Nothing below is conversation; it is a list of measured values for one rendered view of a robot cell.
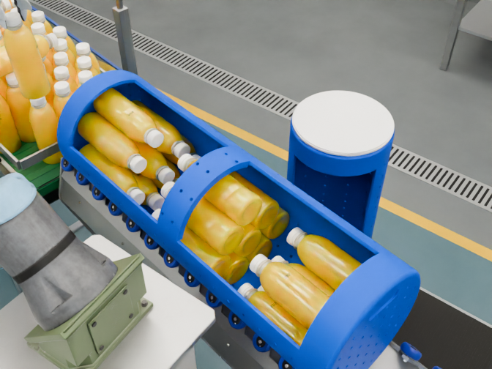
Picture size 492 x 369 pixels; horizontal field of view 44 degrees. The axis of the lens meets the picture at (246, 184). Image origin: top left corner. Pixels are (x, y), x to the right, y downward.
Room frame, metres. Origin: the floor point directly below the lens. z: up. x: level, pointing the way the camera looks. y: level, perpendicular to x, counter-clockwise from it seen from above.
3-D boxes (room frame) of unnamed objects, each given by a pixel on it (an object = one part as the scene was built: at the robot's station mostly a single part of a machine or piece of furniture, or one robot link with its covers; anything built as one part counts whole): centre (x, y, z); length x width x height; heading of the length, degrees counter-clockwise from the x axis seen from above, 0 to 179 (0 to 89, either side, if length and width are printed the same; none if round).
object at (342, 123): (1.31, -0.26, 1.03); 0.28 x 0.28 x 0.01
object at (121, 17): (1.81, 0.41, 0.55); 0.04 x 0.04 x 1.10; 43
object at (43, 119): (1.31, 0.55, 1.00); 0.07 x 0.07 x 0.20
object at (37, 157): (1.34, 0.46, 0.96); 0.40 x 0.01 x 0.03; 133
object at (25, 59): (1.27, 0.54, 1.25); 0.07 x 0.07 x 0.20
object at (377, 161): (1.31, -0.26, 0.59); 0.28 x 0.28 x 0.88
